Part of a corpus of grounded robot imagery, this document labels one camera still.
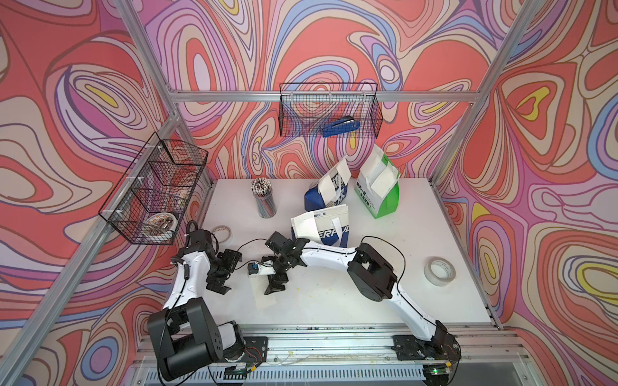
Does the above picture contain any dark blue paper bag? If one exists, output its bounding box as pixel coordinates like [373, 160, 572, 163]
[312, 204, 349, 248]

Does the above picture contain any blue white paper bag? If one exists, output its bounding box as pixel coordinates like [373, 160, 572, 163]
[304, 159, 352, 212]

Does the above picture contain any green white paper bag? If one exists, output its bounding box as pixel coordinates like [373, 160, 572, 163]
[355, 145, 401, 219]

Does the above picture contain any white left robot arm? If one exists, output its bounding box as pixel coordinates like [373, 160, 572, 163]
[147, 228, 268, 385]

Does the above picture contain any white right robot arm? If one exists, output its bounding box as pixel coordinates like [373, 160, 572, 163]
[265, 232, 461, 363]

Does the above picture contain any clear cup of pencils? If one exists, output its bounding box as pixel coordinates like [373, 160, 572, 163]
[251, 177, 277, 219]

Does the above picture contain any blue stapler in basket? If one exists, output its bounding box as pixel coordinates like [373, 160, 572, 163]
[321, 116, 361, 138]

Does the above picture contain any white tape roll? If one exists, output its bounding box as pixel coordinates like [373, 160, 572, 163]
[423, 257, 456, 287]

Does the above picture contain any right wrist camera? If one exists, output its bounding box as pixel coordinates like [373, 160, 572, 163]
[247, 262, 276, 277]

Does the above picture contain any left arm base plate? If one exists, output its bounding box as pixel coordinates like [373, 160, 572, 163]
[215, 336, 269, 364]

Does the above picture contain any black wire basket left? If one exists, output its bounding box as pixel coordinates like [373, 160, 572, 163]
[98, 133, 209, 245]

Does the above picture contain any black wire basket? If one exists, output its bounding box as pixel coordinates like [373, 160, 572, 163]
[98, 133, 209, 245]
[278, 80, 383, 139]

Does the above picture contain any black wire basket back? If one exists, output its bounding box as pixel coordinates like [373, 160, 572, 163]
[278, 80, 383, 139]

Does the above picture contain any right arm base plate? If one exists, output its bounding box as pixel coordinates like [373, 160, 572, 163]
[391, 333, 461, 362]

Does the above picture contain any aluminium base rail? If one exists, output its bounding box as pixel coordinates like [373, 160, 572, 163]
[129, 322, 537, 386]

